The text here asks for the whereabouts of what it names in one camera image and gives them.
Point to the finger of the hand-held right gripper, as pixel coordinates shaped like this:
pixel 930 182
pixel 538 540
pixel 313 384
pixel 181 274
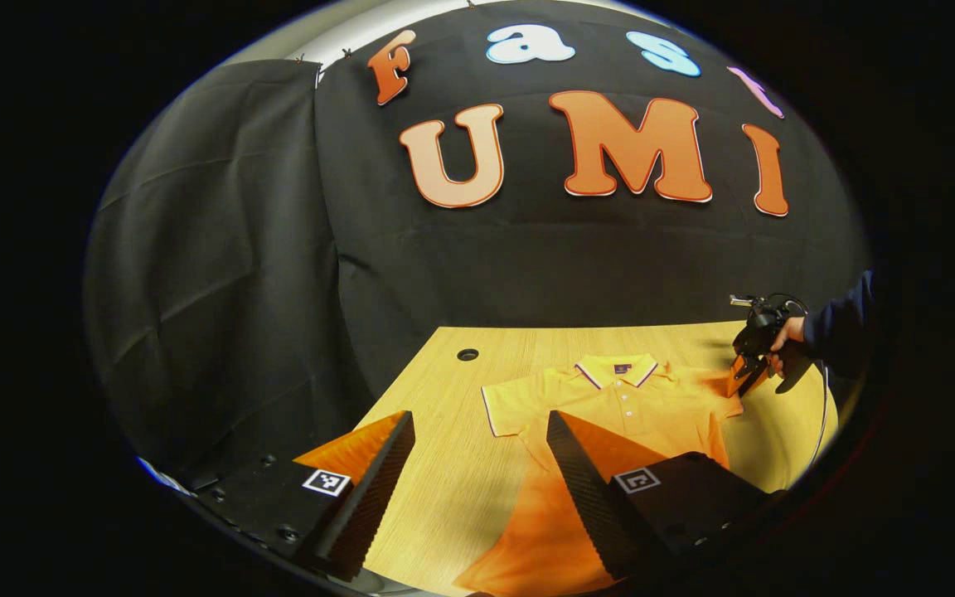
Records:
pixel 743 377

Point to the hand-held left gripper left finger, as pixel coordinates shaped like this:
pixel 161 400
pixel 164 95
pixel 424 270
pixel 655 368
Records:
pixel 374 506

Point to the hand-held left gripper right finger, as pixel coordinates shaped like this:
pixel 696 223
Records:
pixel 585 506

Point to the orange polo T-shirt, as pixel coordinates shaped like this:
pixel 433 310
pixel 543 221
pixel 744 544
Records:
pixel 652 414

